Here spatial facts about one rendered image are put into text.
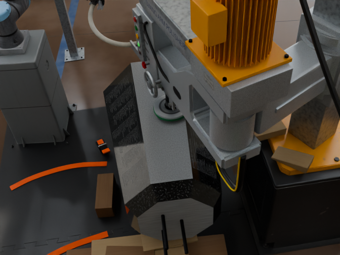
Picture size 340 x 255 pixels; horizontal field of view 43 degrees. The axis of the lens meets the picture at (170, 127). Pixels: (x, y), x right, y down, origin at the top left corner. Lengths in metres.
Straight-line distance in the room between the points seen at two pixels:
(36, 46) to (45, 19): 1.96
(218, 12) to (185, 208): 1.30
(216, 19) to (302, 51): 0.75
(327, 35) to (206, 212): 1.12
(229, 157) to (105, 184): 1.49
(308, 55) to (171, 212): 1.08
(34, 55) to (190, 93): 1.56
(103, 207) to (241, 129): 1.54
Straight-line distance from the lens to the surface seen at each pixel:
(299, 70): 1.90
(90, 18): 2.90
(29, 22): 5.25
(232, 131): 1.74
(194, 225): 2.51
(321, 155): 2.49
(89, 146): 3.57
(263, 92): 1.53
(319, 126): 2.36
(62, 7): 4.21
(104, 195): 3.10
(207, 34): 1.35
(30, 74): 3.21
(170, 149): 2.41
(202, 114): 1.99
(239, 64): 1.50
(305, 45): 2.05
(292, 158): 2.40
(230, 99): 1.46
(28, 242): 3.20
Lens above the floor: 2.65
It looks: 47 degrees down
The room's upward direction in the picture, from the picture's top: 5 degrees counter-clockwise
